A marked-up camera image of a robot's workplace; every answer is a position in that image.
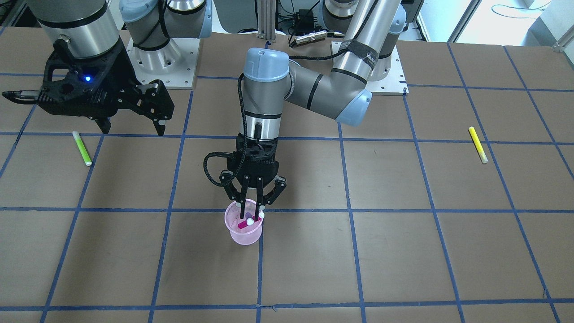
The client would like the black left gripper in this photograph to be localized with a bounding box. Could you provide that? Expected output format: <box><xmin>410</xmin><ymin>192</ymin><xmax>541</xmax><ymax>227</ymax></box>
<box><xmin>220</xmin><ymin>133</ymin><xmax>287</xmax><ymax>222</ymax></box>

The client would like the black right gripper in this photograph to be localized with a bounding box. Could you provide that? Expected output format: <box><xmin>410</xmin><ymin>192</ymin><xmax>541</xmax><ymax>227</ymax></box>
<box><xmin>2</xmin><ymin>39</ymin><xmax>174</xmax><ymax>136</ymax></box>

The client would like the purple pen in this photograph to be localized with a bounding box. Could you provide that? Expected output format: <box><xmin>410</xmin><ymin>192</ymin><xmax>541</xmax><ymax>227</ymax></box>
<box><xmin>246</xmin><ymin>211</ymin><xmax>265</xmax><ymax>226</ymax></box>

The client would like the pink pen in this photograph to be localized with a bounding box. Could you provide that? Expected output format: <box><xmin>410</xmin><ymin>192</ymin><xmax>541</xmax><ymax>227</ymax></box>
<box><xmin>237</xmin><ymin>218</ymin><xmax>255</xmax><ymax>229</ymax></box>

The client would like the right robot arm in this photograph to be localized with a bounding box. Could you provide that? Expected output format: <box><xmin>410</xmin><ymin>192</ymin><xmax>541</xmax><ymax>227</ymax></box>
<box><xmin>2</xmin><ymin>0</ymin><xmax>213</xmax><ymax>136</ymax></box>

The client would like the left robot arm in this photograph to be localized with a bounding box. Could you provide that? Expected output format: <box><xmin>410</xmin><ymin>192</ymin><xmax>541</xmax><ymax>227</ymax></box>
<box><xmin>204</xmin><ymin>0</ymin><xmax>400</xmax><ymax>223</ymax></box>

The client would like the pink mesh cup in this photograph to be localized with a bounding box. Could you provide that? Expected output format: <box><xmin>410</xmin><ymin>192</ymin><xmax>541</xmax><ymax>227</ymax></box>
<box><xmin>224</xmin><ymin>199</ymin><xmax>264</xmax><ymax>245</ymax></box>

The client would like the green pen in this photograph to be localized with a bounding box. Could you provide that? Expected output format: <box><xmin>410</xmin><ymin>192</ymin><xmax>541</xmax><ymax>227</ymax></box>
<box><xmin>72</xmin><ymin>131</ymin><xmax>92</xmax><ymax>167</ymax></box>

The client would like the yellow pen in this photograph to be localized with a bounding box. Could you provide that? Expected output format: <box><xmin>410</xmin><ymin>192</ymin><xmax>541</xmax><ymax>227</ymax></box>
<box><xmin>468</xmin><ymin>126</ymin><xmax>488</xmax><ymax>164</ymax></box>

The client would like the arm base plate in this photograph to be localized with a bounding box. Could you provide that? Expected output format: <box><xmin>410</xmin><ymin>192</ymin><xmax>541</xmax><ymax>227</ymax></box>
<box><xmin>127</xmin><ymin>38</ymin><xmax>200</xmax><ymax>90</ymax></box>
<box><xmin>331</xmin><ymin>40</ymin><xmax>409</xmax><ymax>96</ymax></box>

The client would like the aluminium frame post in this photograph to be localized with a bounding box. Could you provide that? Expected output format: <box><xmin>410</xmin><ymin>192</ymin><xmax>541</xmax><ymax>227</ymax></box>
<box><xmin>256</xmin><ymin>0</ymin><xmax>277</xmax><ymax>43</ymax></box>

